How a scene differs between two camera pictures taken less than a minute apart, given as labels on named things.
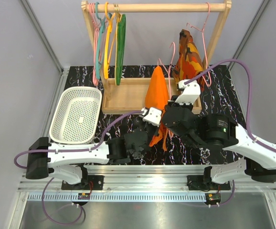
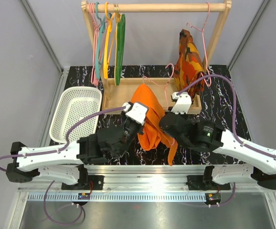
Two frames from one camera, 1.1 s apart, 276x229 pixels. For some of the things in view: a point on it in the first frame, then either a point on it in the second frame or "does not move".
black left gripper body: (150, 131) to (129, 131)
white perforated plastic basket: (77, 117) does not move
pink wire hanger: (168, 68) to (162, 87)
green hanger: (120, 49) does not move
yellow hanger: (108, 29) does not move
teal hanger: (102, 21) does not move
